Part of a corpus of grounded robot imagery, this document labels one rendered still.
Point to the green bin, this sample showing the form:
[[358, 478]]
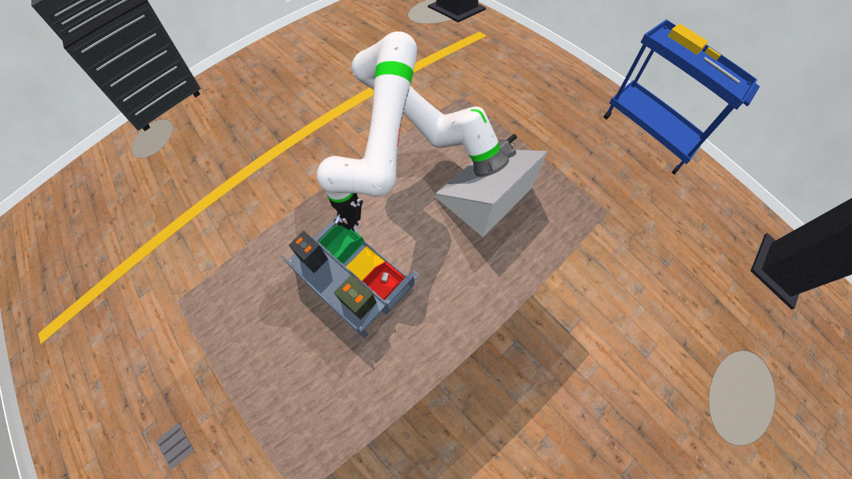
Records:
[[341, 242]]

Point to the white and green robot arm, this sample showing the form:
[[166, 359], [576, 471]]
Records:
[[390, 64]]

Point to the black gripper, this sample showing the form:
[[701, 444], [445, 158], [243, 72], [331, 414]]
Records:
[[352, 215]]

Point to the grey metal shelf rack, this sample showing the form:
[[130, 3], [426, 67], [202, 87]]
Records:
[[333, 273]]

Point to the black tool case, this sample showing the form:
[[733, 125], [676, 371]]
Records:
[[308, 250]]

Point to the red bin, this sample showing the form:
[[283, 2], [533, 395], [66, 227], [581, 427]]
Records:
[[382, 288]]

